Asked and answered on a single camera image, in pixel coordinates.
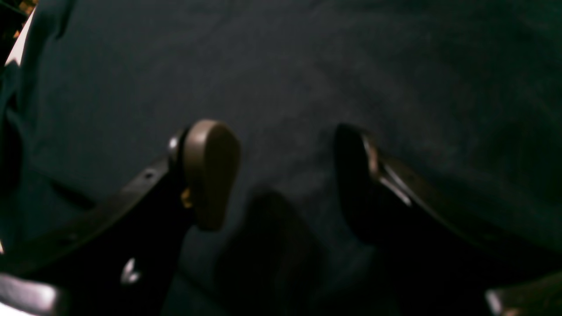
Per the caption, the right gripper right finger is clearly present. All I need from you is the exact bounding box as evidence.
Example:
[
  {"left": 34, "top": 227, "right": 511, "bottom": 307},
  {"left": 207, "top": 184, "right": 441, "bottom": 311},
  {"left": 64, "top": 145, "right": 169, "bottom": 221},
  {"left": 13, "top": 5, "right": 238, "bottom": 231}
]
[{"left": 335, "top": 124, "right": 562, "bottom": 316}]

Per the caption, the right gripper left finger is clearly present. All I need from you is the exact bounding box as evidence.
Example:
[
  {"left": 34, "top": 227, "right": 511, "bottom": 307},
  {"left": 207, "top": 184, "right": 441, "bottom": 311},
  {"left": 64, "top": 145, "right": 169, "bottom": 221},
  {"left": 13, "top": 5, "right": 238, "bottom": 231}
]
[{"left": 1, "top": 119, "right": 241, "bottom": 316}]

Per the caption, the black graphic t-shirt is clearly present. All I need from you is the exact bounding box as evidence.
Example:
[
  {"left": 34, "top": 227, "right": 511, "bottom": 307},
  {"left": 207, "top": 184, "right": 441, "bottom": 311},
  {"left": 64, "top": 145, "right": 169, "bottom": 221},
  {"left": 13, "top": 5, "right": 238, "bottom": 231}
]
[{"left": 1, "top": 0, "right": 561, "bottom": 316}]

